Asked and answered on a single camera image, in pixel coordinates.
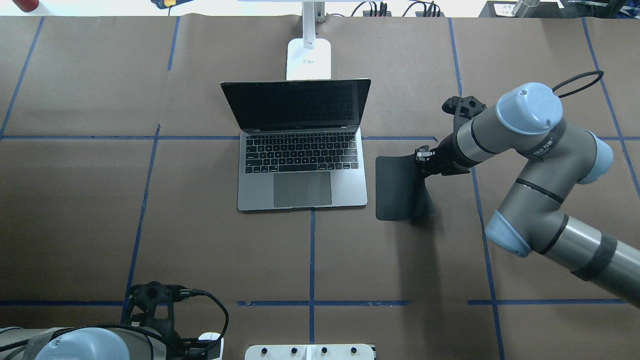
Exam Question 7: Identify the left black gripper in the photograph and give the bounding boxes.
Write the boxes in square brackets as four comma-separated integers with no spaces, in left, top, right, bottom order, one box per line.
[180,337,223,360]

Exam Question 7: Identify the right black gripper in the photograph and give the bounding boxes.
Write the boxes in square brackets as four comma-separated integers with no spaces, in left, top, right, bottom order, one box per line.
[414,142,471,177]

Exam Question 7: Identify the black mouse pad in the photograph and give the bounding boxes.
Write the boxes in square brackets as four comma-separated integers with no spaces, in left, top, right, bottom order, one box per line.
[375,154,435,221]

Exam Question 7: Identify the grey laptop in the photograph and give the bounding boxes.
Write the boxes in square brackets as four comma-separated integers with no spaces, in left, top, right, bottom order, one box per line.
[221,78,371,212]

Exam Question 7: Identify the white computer mouse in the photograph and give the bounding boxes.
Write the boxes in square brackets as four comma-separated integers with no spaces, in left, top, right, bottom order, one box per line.
[198,332,224,346]

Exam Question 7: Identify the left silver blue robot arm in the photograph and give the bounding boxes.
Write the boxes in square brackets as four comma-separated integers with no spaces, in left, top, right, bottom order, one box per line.
[0,323,226,360]

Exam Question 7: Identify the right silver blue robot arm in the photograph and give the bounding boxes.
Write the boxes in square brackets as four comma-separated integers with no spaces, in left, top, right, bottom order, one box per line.
[414,82,640,307]

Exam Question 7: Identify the white desk lamp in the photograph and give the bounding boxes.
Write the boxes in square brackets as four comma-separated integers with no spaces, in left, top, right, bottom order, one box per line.
[237,0,353,81]

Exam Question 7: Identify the near orange black usb hub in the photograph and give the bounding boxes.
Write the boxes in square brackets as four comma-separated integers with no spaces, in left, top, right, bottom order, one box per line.
[411,1,444,18]

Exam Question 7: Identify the orange black usb hub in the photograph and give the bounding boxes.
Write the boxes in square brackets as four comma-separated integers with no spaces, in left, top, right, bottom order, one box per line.
[411,1,444,18]
[362,1,393,18]

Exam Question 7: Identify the black box under cylinder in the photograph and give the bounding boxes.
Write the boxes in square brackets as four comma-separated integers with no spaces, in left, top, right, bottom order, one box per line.
[478,0,563,19]

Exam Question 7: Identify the far orange black usb hub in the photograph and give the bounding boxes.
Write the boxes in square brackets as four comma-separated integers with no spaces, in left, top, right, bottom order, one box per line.
[362,1,393,18]

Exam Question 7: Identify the silver metal cylinder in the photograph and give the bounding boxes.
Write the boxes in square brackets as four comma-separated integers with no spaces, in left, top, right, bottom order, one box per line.
[511,0,541,19]

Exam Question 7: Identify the dark blue patterned pouch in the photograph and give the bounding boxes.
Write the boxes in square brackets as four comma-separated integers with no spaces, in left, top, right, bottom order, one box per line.
[150,0,192,10]

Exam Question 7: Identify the red cylindrical bottle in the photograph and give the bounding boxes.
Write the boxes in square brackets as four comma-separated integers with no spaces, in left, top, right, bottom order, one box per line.
[13,0,41,13]

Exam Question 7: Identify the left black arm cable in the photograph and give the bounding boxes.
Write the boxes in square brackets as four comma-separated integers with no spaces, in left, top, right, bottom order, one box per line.
[170,287,230,351]

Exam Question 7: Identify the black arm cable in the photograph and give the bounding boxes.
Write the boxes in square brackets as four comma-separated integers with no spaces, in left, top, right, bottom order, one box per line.
[170,287,230,351]
[551,70,605,99]

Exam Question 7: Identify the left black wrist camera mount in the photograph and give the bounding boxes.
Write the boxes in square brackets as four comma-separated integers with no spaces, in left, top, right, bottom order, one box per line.
[122,281,189,343]

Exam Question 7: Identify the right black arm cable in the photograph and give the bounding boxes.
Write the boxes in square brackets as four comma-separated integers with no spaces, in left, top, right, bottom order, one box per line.
[551,70,605,99]

